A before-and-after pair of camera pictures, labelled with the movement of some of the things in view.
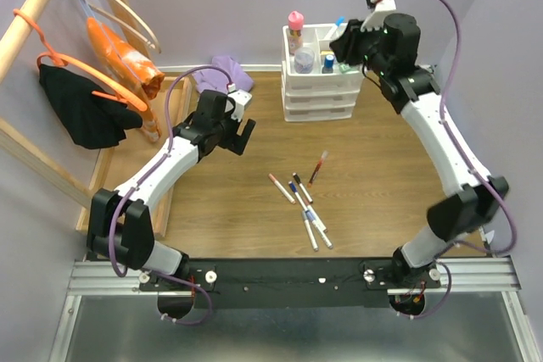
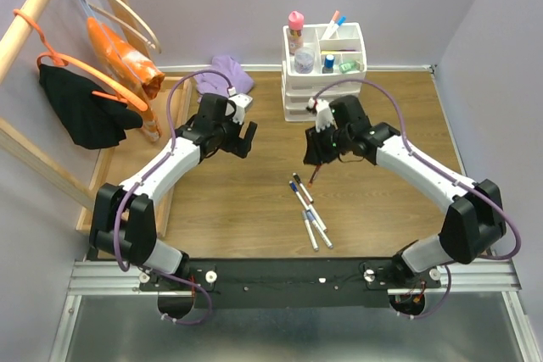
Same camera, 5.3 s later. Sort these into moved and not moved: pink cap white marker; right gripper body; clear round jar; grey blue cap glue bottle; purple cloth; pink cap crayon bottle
Moved: right gripper body; pink cap white marker
Not moved: clear round jar; grey blue cap glue bottle; purple cloth; pink cap crayon bottle
